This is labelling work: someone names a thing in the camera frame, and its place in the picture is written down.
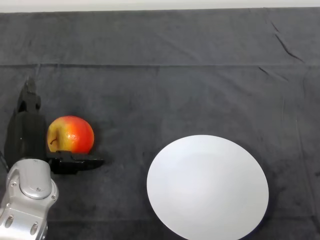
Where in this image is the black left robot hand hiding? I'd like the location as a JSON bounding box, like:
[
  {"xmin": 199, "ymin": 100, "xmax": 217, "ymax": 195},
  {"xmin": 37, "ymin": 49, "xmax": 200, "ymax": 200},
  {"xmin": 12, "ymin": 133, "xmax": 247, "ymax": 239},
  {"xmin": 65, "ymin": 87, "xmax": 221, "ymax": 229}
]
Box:
[{"xmin": 4, "ymin": 76, "xmax": 105, "ymax": 175}]

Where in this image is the red yellow apple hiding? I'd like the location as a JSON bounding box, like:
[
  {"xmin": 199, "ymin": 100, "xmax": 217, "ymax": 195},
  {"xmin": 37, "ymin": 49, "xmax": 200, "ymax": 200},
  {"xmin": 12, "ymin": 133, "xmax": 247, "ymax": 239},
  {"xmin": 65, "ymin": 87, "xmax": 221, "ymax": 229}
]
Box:
[{"xmin": 47, "ymin": 115, "xmax": 95, "ymax": 154}]

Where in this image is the white round plate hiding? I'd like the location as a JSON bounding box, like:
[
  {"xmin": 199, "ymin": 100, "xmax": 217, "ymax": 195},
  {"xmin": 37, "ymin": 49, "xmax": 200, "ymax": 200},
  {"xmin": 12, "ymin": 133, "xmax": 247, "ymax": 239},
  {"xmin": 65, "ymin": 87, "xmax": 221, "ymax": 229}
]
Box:
[{"xmin": 146, "ymin": 134, "xmax": 270, "ymax": 240}]

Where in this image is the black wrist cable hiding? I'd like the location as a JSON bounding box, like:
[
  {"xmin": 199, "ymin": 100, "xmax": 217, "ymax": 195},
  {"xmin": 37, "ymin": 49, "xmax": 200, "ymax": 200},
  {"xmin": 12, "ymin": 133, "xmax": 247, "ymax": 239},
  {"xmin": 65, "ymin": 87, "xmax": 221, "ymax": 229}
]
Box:
[{"xmin": 0, "ymin": 149, "xmax": 10, "ymax": 174}]

